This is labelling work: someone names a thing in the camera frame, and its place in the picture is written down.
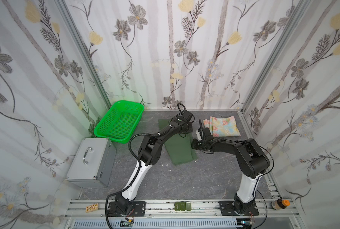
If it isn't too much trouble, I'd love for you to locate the floral pastel skirt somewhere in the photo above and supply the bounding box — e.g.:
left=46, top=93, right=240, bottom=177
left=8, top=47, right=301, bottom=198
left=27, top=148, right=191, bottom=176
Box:
left=202, top=116, right=241, bottom=137

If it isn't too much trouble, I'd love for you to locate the dark green skirt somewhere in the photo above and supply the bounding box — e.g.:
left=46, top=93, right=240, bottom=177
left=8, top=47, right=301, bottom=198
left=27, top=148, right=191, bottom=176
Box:
left=164, top=127, right=198, bottom=165

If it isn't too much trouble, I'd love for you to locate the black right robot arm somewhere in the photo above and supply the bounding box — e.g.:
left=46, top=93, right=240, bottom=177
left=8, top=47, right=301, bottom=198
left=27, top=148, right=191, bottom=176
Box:
left=192, top=128, right=270, bottom=215

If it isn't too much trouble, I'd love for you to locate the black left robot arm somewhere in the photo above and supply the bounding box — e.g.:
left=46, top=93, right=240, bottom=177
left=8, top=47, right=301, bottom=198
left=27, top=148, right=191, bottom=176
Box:
left=115, top=110, right=194, bottom=215

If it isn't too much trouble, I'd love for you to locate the green plastic basket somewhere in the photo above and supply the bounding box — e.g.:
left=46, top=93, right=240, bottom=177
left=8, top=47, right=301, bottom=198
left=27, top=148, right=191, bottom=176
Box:
left=94, top=100, right=145, bottom=144

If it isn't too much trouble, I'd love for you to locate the green terminal block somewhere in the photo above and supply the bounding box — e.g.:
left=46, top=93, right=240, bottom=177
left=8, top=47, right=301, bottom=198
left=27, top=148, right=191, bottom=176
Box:
left=174, top=201, right=192, bottom=212

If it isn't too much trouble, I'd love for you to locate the orange capped bottle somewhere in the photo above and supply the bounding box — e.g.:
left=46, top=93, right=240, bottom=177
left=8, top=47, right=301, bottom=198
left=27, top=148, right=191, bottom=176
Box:
left=271, top=199, right=291, bottom=210

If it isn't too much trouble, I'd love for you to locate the silver metal case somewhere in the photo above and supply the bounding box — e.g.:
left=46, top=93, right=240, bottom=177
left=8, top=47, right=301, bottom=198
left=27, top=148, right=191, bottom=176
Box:
left=66, top=138, right=117, bottom=188

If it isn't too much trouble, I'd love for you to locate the small wooden block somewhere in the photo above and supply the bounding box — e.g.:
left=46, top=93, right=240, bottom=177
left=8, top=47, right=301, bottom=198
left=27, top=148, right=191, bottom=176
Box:
left=85, top=203, right=99, bottom=213

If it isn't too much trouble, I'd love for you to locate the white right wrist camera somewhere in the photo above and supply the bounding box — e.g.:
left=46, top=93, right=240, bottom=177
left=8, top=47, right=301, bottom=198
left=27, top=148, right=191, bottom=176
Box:
left=196, top=130, right=202, bottom=141

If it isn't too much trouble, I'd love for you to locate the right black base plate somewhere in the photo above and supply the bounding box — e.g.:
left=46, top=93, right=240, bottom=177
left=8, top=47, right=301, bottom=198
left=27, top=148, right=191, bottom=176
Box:
left=219, top=200, right=259, bottom=216

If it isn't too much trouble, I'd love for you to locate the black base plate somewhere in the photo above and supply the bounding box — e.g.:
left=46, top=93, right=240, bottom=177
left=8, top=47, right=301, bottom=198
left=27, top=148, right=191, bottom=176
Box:
left=106, top=201, right=146, bottom=217
left=219, top=200, right=259, bottom=216

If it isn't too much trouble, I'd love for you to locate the white slotted cable duct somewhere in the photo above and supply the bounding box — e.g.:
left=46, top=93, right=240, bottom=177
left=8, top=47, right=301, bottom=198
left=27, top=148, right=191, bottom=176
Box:
left=71, top=219, right=242, bottom=229

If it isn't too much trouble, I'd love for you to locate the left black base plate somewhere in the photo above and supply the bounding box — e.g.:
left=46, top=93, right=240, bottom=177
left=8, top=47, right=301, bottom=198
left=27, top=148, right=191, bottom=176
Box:
left=106, top=201, right=146, bottom=217

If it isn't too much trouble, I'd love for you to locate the aluminium mounting rail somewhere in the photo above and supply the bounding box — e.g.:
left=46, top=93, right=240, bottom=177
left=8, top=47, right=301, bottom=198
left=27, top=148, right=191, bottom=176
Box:
left=64, top=195, right=300, bottom=219

